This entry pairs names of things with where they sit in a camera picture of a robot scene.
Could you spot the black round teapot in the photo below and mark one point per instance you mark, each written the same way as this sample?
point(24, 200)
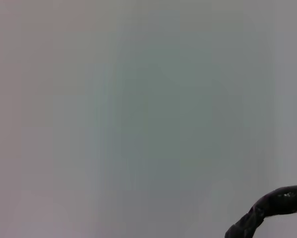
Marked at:
point(274, 200)

